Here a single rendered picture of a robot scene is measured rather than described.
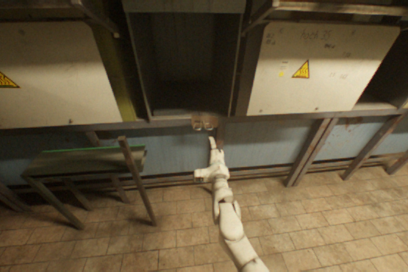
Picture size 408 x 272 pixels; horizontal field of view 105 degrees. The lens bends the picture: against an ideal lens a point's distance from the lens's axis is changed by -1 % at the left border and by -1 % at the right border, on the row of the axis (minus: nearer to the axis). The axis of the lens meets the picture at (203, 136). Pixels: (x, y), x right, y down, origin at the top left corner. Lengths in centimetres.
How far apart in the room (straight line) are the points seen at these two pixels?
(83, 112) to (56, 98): 11
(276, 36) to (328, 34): 23
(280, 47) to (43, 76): 93
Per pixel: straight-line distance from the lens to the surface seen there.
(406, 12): 94
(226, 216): 52
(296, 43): 83
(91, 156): 115
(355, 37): 99
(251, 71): 91
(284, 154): 151
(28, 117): 105
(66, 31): 79
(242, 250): 50
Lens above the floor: 137
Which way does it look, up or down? 39 degrees down
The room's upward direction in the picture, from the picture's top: 1 degrees clockwise
